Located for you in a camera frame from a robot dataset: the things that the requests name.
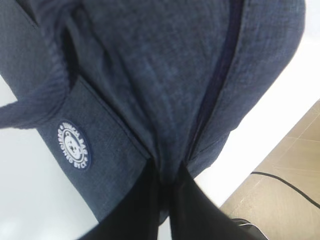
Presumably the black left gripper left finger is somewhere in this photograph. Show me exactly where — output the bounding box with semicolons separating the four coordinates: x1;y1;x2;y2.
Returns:
81;160;160;240

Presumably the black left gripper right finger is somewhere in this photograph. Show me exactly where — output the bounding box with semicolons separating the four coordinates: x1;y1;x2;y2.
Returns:
169;161;265;240

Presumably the navy blue lunch bag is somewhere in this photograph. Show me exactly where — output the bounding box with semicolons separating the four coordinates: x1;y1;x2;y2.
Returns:
0;0;306;221

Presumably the black floor cable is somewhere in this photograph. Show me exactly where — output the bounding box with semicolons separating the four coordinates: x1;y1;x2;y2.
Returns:
251;171;320;209

